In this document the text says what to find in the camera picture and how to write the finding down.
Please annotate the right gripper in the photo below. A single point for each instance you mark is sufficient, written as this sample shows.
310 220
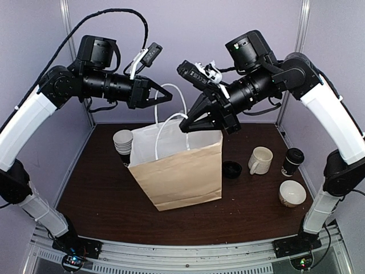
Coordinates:
215 118

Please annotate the brown paper bag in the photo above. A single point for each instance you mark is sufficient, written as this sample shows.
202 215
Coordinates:
175 169

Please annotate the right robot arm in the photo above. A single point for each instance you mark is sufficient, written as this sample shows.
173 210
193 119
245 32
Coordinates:
263 76

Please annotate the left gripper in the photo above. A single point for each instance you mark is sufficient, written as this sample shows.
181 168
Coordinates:
140 91

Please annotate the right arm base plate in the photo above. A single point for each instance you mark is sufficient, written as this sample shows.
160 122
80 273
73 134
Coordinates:
294 245

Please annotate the stack of paper cups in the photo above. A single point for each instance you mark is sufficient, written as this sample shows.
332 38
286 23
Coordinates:
123 144

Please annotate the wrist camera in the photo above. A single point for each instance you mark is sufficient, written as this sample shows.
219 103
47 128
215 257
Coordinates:
152 53
198 75

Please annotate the corner metal post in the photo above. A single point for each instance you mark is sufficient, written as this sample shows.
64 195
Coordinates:
299 46
66 19

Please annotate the right corner metal post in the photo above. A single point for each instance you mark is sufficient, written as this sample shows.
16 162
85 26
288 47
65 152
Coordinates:
299 46

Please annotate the cream ceramic mug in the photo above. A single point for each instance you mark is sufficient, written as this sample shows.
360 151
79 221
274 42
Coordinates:
260 161

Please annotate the left corner metal post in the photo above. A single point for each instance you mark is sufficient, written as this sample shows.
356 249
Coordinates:
66 19

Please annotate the white ceramic bowl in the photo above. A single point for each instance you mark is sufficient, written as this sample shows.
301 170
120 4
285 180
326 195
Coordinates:
291 194

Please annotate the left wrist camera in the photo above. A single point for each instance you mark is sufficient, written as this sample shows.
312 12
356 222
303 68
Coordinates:
152 53

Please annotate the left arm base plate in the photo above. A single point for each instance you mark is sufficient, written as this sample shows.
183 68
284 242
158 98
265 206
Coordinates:
79 246

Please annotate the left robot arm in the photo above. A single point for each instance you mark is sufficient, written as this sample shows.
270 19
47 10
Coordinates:
88 76

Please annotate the black coffee cup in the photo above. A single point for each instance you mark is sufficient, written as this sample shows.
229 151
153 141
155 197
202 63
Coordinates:
288 169

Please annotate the stack of black lids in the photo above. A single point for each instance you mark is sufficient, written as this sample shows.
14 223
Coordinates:
231 169

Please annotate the aluminium frame rail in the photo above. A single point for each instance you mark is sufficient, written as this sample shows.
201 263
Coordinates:
250 257

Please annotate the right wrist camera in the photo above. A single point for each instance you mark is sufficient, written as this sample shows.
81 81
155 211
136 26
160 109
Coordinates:
198 75

